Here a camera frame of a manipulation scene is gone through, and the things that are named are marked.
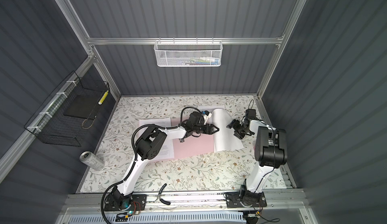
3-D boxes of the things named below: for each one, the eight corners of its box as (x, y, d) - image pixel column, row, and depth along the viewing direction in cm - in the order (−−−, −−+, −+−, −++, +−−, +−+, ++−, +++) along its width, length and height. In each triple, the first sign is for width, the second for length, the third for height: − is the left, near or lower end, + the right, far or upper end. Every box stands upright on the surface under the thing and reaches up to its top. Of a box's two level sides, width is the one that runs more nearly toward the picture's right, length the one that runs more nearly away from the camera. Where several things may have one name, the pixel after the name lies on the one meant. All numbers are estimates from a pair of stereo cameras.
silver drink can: (93, 170, 86) (77, 161, 74) (97, 161, 89) (82, 151, 78) (103, 170, 86) (89, 161, 74) (107, 161, 89) (94, 151, 78)
